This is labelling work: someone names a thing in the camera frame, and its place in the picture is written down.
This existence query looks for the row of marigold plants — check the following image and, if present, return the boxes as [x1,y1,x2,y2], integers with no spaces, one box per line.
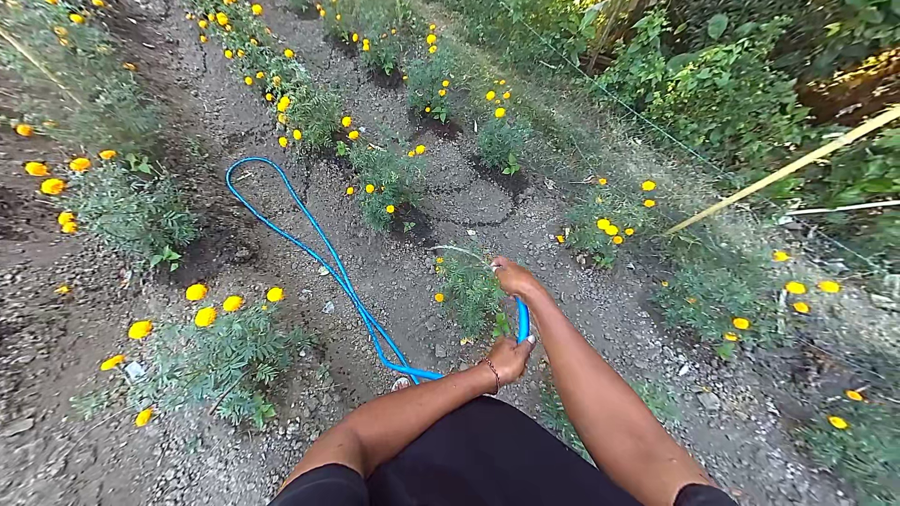
[0,0,164,170]
[292,0,417,77]
[184,0,361,160]

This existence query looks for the green leafy bushes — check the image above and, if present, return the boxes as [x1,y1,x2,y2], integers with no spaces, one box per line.
[429,0,900,268]

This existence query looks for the person's right hand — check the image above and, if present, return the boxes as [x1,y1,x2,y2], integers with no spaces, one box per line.
[491,256,544,305]

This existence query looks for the person's right forearm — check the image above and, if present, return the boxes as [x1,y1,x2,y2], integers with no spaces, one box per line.
[524,283,717,503]

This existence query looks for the person's left forearm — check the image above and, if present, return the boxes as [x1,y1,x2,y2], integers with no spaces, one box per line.
[280,359,501,496]

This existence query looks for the person's body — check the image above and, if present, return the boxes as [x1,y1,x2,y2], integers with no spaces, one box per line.
[269,395,739,506]

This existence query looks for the blue hose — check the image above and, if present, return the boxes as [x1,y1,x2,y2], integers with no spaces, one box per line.
[225,156,532,385]

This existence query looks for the thin green string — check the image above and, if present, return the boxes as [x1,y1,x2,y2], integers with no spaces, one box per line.
[501,0,894,276]

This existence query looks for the person's left hand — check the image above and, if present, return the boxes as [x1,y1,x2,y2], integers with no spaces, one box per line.
[482,335,537,386]

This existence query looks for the thin white stick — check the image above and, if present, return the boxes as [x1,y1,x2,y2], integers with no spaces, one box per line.
[786,200,900,216]

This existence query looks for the thin tan pole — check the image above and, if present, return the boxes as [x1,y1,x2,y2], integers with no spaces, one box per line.
[0,27,84,106]

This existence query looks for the yellow bamboo pole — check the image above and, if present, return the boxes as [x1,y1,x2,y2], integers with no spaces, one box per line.
[664,105,900,236]

